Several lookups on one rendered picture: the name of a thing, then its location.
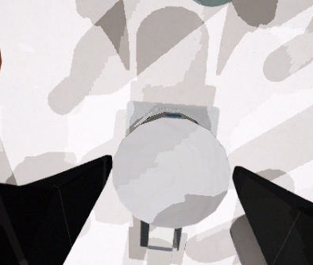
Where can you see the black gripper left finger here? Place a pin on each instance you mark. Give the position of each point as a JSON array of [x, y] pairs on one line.
[[42, 219]]

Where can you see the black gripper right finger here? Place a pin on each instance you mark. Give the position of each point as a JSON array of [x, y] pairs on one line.
[[281, 221]]

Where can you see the grey cylinder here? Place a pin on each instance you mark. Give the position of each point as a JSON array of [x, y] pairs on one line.
[[171, 172], [245, 242]]

